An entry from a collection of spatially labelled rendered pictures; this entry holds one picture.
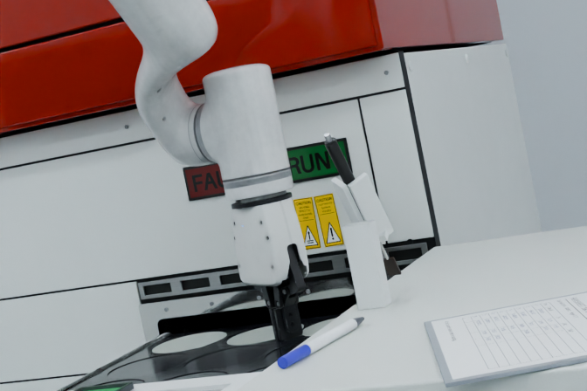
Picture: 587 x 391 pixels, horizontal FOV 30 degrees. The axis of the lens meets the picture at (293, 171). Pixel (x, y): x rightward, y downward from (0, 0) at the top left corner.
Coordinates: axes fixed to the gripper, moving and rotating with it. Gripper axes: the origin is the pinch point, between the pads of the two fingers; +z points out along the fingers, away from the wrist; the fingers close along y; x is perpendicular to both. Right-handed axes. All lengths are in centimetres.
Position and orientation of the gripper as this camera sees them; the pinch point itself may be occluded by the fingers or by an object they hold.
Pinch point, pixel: (286, 321)
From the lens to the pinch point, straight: 135.4
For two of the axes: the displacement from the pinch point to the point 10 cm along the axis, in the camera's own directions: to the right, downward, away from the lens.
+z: 2.0, 9.8, 0.5
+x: 8.3, -1.9, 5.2
